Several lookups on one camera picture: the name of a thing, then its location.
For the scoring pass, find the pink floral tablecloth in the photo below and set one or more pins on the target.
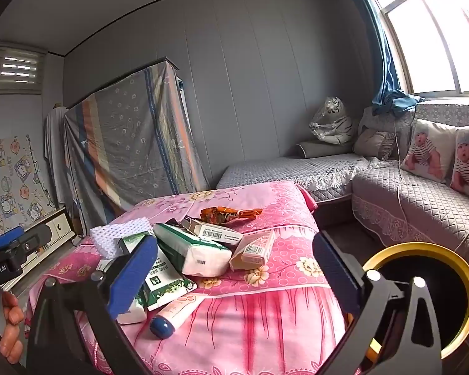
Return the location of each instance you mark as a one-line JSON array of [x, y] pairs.
[[258, 312]]

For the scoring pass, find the orange snack wrapper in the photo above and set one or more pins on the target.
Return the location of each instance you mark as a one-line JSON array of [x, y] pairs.
[[219, 215]]

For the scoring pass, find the green and white medicine box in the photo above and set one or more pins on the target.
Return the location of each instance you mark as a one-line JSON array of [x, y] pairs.
[[160, 281]]

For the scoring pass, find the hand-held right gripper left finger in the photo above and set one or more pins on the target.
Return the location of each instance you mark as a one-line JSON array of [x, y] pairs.
[[135, 273]]

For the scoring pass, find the cartoon wall poster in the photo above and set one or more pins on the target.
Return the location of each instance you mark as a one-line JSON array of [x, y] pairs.
[[11, 179]]

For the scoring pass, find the striped cloth covered wardrobe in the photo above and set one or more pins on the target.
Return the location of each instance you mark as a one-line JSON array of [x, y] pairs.
[[140, 132]]

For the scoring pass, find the pink tube with blue cap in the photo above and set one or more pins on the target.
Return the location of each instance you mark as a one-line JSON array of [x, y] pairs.
[[179, 312]]

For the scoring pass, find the grey quilted sofa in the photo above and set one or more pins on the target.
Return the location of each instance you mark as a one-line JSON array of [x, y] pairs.
[[394, 195]]

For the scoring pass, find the white tissue pack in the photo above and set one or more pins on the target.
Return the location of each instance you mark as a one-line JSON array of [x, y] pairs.
[[203, 258]]

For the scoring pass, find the yellow rimmed black bin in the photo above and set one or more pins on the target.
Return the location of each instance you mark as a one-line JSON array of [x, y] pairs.
[[445, 269]]

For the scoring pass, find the grey square cushion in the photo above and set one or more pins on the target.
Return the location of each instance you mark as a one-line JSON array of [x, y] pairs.
[[375, 142]]

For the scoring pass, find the small white box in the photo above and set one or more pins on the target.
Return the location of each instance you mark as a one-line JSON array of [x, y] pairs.
[[135, 314]]

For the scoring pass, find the person's left hand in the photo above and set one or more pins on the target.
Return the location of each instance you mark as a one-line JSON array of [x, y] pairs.
[[11, 316]]

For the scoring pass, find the window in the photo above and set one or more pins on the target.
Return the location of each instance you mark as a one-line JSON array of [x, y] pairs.
[[434, 47]]

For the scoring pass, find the white window blind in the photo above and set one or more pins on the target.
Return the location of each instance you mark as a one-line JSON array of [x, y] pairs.
[[17, 68]]

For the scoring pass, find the white tiger plush toy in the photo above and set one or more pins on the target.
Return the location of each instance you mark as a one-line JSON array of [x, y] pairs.
[[332, 125]]

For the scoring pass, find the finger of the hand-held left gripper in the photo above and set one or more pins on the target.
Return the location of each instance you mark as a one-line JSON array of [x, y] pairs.
[[8, 238]]

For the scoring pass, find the hanging pale grey garment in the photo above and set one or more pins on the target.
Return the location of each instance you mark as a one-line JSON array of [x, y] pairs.
[[54, 144]]

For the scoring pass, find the pale pink carton box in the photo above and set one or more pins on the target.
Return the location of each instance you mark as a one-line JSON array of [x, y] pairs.
[[254, 252]]

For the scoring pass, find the white barcode box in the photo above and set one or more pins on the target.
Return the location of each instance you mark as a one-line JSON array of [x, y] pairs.
[[215, 234]]

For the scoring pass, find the white dotted cloth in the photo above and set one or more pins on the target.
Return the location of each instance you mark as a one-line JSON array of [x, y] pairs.
[[117, 234]]

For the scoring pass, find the blue curtain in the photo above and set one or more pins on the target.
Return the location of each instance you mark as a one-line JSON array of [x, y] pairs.
[[391, 82]]

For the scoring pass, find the small baby print pillow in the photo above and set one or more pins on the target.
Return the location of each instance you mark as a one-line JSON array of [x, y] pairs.
[[426, 152]]

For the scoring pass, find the grey bolster cushion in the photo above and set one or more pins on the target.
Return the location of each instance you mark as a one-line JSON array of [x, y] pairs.
[[324, 149]]

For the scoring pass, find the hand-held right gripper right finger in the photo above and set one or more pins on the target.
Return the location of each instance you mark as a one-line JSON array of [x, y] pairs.
[[336, 271]]

